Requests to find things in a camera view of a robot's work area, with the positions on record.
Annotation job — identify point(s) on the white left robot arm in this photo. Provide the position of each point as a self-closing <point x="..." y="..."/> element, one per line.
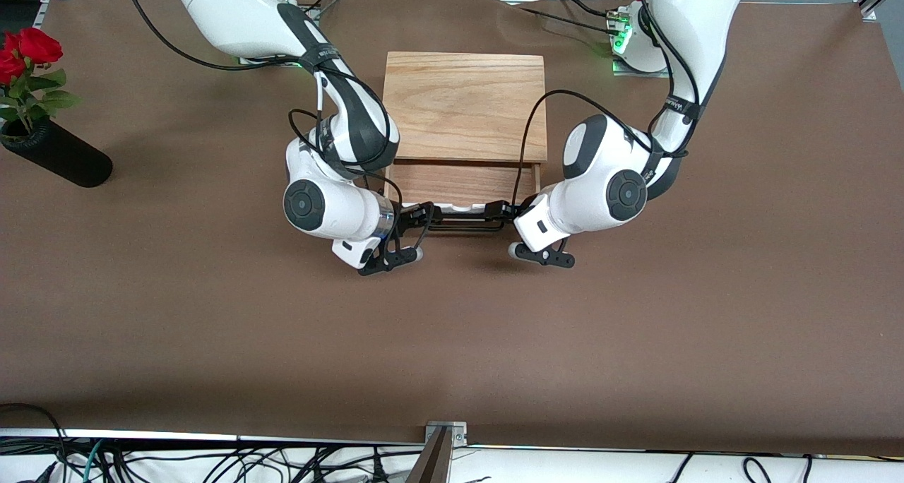
<point x="600" y="193"/>

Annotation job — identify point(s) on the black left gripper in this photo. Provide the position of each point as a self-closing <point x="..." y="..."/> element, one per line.
<point x="510" y="208"/>

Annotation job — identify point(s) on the metal table edge bracket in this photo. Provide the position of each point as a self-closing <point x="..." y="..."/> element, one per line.
<point x="446" y="432"/>

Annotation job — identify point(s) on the light wooden cabinet box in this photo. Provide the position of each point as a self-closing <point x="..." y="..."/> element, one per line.
<point x="466" y="105"/>

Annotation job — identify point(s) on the brown table cloth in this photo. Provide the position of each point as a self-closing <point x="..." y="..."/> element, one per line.
<point x="282" y="342"/>

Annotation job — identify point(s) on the wooden drawer with white face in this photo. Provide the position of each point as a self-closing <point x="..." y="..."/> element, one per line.
<point x="459" y="183"/>

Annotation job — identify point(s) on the red rose with leaves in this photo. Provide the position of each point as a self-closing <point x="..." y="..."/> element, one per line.
<point x="32" y="52"/>

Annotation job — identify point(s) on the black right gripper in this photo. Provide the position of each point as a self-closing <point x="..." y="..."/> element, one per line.
<point x="410" y="216"/>

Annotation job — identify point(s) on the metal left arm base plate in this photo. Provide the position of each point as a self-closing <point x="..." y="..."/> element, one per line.
<point x="639" y="72"/>

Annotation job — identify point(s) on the aluminium profile post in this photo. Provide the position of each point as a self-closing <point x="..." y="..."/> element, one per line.
<point x="432" y="462"/>

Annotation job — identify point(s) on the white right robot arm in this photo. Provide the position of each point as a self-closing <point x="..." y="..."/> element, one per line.
<point x="339" y="207"/>

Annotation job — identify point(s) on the black cylindrical vase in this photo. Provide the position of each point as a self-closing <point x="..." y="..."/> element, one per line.
<point x="63" y="157"/>

